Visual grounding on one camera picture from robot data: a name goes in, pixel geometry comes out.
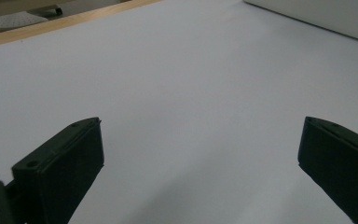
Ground white perforated plate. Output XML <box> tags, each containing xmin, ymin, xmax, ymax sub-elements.
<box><xmin>0</xmin><ymin>11</ymin><xmax>49</xmax><ymax>36</ymax></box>

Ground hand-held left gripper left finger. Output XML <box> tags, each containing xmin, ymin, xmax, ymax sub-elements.
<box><xmin>11</xmin><ymin>117</ymin><xmax>105</xmax><ymax>224</ymax></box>

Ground white plastic basket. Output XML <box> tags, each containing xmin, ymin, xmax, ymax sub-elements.
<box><xmin>242</xmin><ymin>0</ymin><xmax>358</xmax><ymax>46</ymax></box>

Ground black and grey bar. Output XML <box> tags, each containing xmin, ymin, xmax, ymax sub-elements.
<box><xmin>27</xmin><ymin>4</ymin><xmax>63</xmax><ymax>19</ymax></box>

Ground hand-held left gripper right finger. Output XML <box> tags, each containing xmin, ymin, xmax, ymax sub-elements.
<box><xmin>297</xmin><ymin>116</ymin><xmax>358</xmax><ymax>224</ymax></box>

